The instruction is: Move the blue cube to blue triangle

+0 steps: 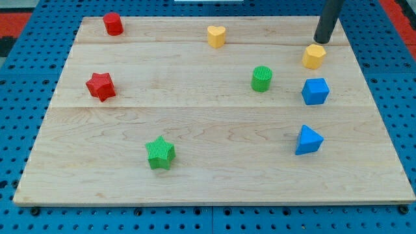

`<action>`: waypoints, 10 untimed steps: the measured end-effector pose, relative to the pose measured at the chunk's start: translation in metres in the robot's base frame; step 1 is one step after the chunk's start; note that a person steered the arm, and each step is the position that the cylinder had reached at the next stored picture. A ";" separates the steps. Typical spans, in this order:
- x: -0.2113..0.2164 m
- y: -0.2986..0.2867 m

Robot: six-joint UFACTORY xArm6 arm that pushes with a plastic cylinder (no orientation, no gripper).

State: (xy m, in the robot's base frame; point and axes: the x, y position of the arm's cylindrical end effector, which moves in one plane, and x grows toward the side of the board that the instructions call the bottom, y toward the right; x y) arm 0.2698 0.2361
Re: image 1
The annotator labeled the blue cube block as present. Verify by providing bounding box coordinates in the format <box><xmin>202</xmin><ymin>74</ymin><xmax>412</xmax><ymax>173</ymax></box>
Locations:
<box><xmin>302</xmin><ymin>78</ymin><xmax>330</xmax><ymax>105</ymax></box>

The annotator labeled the blue triangle block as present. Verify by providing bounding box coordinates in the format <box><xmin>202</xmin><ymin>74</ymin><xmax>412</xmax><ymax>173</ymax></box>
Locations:
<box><xmin>295</xmin><ymin>125</ymin><xmax>324</xmax><ymax>155</ymax></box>

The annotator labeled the light wooden board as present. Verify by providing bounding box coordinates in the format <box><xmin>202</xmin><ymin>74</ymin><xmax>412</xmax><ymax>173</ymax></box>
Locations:
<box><xmin>14</xmin><ymin>16</ymin><xmax>415</xmax><ymax>207</ymax></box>

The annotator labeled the green star block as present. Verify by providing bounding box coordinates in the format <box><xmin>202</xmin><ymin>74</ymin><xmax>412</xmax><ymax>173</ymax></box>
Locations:
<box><xmin>145</xmin><ymin>136</ymin><xmax>176</xmax><ymax>170</ymax></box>

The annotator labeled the green cylinder block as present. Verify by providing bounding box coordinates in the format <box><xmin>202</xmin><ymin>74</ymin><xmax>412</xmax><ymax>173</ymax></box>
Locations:
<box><xmin>251</xmin><ymin>66</ymin><xmax>273</xmax><ymax>92</ymax></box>

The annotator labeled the yellow heart block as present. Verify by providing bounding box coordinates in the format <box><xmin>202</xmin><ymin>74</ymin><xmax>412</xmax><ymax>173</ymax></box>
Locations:
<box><xmin>207</xmin><ymin>25</ymin><xmax>226</xmax><ymax>48</ymax></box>

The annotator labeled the red star block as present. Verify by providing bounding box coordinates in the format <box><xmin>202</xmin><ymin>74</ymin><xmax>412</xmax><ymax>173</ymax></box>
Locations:
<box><xmin>86</xmin><ymin>73</ymin><xmax>116</xmax><ymax>102</ymax></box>

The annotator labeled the yellow hexagon block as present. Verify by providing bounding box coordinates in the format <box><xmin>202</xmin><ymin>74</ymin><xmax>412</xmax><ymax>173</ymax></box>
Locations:
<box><xmin>302</xmin><ymin>44</ymin><xmax>326</xmax><ymax>70</ymax></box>

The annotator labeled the red cylinder block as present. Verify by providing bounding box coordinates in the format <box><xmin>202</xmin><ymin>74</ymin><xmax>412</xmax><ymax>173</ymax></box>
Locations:
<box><xmin>103</xmin><ymin>12</ymin><xmax>124</xmax><ymax>36</ymax></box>

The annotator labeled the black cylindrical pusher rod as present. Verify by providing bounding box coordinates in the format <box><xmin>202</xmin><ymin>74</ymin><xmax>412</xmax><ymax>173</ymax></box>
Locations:
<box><xmin>313</xmin><ymin>0</ymin><xmax>345</xmax><ymax>44</ymax></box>

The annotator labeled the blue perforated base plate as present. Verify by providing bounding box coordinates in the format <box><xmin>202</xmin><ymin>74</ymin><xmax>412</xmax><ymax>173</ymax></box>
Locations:
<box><xmin>1</xmin><ymin>1</ymin><xmax>415</xmax><ymax>233</ymax></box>

